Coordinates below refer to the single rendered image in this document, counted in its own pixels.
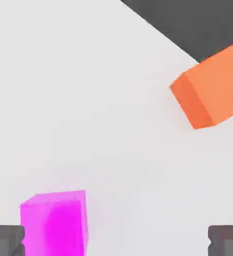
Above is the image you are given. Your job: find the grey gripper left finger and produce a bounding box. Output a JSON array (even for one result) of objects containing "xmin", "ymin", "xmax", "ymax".
[{"xmin": 0, "ymin": 224, "xmax": 26, "ymax": 256}]

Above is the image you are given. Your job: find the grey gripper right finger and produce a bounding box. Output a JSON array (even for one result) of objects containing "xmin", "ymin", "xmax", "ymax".
[{"xmin": 207, "ymin": 224, "xmax": 233, "ymax": 256}]

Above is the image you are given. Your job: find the small magenta cube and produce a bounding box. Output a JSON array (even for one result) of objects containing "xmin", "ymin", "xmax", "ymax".
[{"xmin": 19, "ymin": 189, "xmax": 89, "ymax": 256}]

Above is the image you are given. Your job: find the large orange box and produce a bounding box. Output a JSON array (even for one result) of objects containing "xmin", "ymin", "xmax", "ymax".
[{"xmin": 169, "ymin": 43, "xmax": 233, "ymax": 130}]

